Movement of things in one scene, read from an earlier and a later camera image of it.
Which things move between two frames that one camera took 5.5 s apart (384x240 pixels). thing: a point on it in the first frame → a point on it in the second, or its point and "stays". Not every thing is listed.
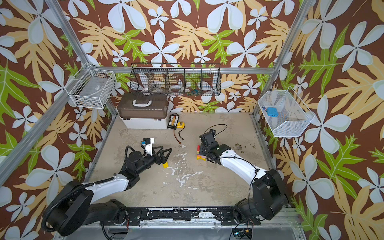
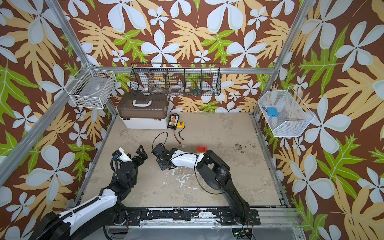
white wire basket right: [293, 116] stays
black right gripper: [208, 148] → [163, 157]
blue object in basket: [272, 111] stays
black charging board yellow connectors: [173, 121] stays
